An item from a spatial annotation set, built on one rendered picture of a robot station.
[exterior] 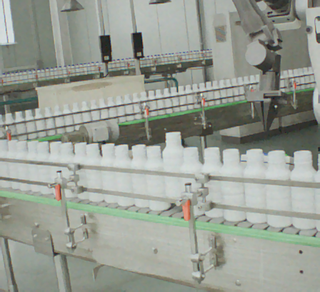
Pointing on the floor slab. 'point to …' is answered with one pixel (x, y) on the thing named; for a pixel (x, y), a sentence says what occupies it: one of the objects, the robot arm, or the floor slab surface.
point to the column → (58, 19)
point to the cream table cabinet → (89, 92)
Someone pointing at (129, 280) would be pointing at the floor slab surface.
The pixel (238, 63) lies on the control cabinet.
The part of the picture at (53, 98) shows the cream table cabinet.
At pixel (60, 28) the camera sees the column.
